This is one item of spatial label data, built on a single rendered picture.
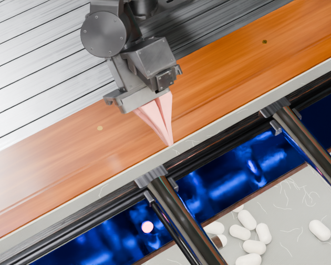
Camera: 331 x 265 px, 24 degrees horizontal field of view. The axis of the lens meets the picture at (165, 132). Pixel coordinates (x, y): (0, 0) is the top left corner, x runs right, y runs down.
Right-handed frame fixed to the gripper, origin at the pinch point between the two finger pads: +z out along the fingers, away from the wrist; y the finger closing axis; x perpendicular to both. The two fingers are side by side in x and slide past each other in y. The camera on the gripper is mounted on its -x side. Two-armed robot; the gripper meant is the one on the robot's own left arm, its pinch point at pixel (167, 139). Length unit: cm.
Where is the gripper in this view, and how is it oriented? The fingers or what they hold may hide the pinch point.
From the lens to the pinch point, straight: 106.3
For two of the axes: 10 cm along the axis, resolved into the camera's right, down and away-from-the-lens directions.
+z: 4.1, 8.9, 2.2
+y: 8.4, -4.6, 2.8
